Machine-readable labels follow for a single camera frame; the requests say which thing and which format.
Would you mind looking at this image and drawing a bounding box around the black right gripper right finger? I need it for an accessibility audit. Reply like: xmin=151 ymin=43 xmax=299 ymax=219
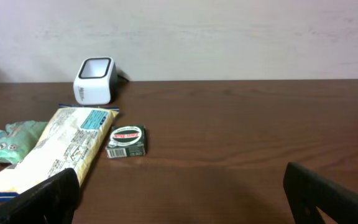
xmin=283 ymin=162 xmax=358 ymax=223

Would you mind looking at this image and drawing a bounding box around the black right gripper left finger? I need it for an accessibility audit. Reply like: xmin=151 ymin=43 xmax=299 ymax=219
xmin=0 ymin=168 xmax=80 ymax=224

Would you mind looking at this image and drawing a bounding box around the teal snack packet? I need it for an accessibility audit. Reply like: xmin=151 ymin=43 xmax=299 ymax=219
xmin=0 ymin=121 xmax=47 ymax=164

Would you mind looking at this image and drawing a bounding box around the black round-label box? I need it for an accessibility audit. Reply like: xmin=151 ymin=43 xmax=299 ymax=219
xmin=106 ymin=125 xmax=146 ymax=159

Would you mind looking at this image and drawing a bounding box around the white barcode scanner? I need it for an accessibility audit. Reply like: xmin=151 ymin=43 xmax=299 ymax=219
xmin=73 ymin=57 xmax=117 ymax=105

